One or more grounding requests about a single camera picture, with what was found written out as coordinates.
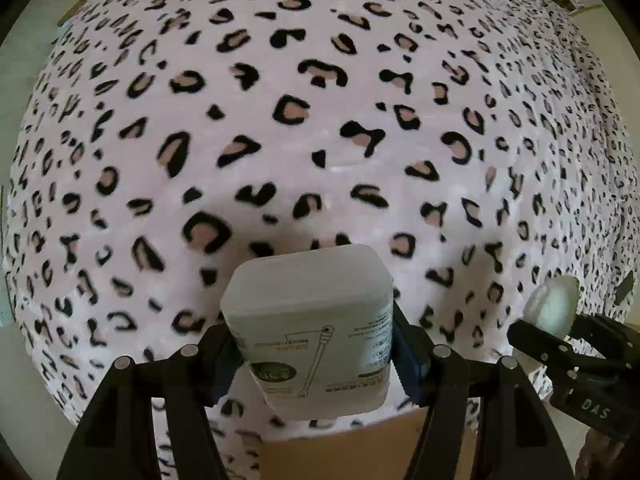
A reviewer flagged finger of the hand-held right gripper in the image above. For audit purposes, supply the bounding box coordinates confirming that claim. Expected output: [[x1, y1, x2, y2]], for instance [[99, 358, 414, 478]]
[[507, 320, 576, 366], [570, 312, 640, 361]]

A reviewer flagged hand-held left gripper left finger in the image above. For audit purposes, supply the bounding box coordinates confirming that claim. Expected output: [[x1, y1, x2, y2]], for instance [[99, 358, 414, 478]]
[[57, 322, 246, 480]]

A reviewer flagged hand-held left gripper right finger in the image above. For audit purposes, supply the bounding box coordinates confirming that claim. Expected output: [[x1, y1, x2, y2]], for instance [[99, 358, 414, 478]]
[[390, 302, 576, 480]]

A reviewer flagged white plush toy green leaf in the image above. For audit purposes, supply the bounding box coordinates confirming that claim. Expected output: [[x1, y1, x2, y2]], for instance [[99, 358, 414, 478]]
[[522, 276, 581, 341]]

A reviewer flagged white plastic bottle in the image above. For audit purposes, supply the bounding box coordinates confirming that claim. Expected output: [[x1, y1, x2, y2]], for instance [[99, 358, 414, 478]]
[[220, 244, 396, 421]]

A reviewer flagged brown cardboard box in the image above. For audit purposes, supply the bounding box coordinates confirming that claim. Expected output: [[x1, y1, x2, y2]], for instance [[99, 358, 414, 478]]
[[257, 410, 481, 480]]

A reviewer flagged person's right hand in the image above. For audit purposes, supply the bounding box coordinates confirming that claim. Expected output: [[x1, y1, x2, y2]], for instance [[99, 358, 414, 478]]
[[575, 430, 632, 480]]

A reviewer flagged pink leopard print blanket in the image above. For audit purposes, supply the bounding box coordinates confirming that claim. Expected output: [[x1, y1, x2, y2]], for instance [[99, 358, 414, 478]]
[[2, 0, 640, 480]]

